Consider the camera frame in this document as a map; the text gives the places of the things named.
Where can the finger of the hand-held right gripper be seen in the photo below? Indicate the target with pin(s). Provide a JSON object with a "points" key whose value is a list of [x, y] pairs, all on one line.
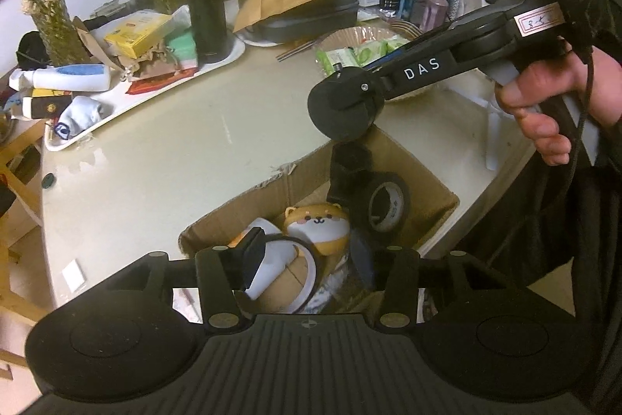
{"points": [[427, 43], [362, 89]]}

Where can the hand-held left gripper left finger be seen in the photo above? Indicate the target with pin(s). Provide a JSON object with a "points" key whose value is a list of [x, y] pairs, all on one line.
{"points": [[250, 259]]}

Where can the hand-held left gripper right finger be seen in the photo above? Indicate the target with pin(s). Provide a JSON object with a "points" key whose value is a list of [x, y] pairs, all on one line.
{"points": [[362, 259]]}

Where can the wide white tape roll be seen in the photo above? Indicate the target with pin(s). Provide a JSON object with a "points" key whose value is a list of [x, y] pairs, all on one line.
{"points": [[274, 264]]}

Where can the black cylinder with knob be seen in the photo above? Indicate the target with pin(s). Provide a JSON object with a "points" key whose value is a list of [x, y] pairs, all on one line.
{"points": [[335, 118]]}

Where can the thin brown tape roll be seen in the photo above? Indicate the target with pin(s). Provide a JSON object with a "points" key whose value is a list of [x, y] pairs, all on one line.
{"points": [[315, 271]]}

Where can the yellow dog-shaped toy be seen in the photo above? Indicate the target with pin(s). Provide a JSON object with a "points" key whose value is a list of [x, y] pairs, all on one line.
{"points": [[318, 230]]}

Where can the black tape roll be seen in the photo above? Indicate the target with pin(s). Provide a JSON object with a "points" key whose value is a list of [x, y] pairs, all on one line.
{"points": [[362, 206]]}

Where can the brown cardboard box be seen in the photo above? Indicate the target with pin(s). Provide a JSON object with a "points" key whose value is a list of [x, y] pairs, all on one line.
{"points": [[418, 174]]}

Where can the person's right hand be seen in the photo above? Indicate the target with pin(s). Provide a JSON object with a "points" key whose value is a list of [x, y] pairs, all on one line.
{"points": [[544, 79]]}

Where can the green white wipe packet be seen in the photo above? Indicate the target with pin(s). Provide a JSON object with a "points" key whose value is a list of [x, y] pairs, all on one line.
{"points": [[396, 43], [337, 60], [371, 53]]}

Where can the pink liquid bottle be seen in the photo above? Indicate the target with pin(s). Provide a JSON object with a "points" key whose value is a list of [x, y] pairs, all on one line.
{"points": [[435, 9]]}

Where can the clear plastic bag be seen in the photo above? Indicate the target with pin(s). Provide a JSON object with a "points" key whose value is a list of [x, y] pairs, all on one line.
{"points": [[330, 288]]}

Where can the woven basket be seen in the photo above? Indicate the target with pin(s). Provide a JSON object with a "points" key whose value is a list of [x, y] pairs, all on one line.
{"points": [[354, 36]]}

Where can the black hard case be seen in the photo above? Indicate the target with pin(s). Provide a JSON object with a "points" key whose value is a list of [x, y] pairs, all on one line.
{"points": [[311, 21]]}

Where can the white plate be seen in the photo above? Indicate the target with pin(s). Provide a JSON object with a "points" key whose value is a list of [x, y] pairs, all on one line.
{"points": [[255, 41]]}

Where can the black thermos bottle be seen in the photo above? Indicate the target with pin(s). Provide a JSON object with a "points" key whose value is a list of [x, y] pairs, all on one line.
{"points": [[206, 16]]}

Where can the small white card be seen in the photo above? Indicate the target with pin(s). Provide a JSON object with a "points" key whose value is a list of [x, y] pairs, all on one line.
{"points": [[74, 275]]}

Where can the mint green pack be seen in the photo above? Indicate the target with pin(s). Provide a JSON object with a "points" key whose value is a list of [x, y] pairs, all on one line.
{"points": [[182, 50]]}

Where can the person's dark clothing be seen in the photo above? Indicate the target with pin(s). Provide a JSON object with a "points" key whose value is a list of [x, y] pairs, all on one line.
{"points": [[559, 274]]}

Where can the red paper packet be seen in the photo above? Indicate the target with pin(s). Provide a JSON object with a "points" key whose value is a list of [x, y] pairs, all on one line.
{"points": [[160, 82]]}

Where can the white tray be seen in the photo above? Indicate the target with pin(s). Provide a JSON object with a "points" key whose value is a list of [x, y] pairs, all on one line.
{"points": [[116, 108]]}

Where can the small black round cap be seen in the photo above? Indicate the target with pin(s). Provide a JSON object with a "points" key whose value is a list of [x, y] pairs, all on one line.
{"points": [[48, 180]]}

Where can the crumpled brown paper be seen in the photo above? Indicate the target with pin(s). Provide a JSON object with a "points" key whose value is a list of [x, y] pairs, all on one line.
{"points": [[146, 62]]}

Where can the white and blue sock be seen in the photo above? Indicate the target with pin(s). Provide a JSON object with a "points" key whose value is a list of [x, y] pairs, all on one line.
{"points": [[80, 113]]}

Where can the yellow box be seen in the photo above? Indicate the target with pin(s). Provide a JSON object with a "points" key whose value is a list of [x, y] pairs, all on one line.
{"points": [[136, 33]]}

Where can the wooden chair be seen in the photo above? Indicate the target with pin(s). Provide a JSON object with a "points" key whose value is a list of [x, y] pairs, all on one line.
{"points": [[19, 181]]}

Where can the black box with gold emblem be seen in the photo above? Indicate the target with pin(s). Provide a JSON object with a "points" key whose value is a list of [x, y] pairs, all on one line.
{"points": [[48, 106]]}

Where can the white bottle with blue label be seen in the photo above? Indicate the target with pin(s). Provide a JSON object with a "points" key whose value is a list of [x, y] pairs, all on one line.
{"points": [[73, 77]]}

